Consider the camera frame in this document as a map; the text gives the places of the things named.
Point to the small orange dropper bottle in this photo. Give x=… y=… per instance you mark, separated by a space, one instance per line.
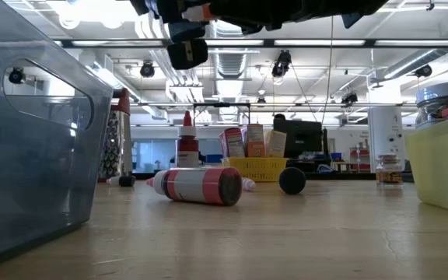
x=248 y=184
x=204 y=11

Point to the red bottle with conical cap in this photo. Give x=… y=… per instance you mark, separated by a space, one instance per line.
x=187 y=148

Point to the yellow carton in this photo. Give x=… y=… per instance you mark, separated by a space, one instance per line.
x=277 y=144

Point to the red bottle with white label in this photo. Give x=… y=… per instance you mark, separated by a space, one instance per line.
x=198 y=186

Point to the small white-capped dropper bottle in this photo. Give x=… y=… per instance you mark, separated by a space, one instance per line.
x=121 y=180

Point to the glass jar with white lid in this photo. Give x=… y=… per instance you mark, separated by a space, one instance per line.
x=442 y=95

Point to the yellow translucent plastic bin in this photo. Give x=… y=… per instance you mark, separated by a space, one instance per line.
x=442 y=167

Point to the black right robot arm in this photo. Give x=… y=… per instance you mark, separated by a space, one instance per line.
x=344 y=9

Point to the black ceiling spotlight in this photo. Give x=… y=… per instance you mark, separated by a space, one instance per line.
x=349 y=98
x=16 y=75
x=147 y=70
x=424 y=71
x=281 y=64

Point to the black overhead light bar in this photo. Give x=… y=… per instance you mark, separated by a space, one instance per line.
x=305 y=43

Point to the person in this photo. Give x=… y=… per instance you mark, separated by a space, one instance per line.
x=279 y=116

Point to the black desk monitor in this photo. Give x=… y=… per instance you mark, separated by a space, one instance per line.
x=298 y=138

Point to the yellow mesh basket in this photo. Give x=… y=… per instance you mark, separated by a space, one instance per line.
x=259 y=169

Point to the dark purple bottle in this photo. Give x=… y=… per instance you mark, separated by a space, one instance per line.
x=292 y=180

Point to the red storage shelf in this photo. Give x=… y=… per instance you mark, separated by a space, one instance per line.
x=359 y=157

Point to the white round column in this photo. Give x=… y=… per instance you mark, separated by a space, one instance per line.
x=385 y=136

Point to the grey translucent plastic bin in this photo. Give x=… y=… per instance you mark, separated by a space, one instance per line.
x=33 y=175

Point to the dark blue sofa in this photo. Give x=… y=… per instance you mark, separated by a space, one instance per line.
x=408 y=177

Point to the silver ceiling duct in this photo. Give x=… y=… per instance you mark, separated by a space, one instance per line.
x=232 y=64

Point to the black gantry frame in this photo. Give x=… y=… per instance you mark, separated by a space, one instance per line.
x=222 y=104

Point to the black aluminium table frame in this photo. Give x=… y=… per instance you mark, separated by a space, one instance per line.
x=333 y=176

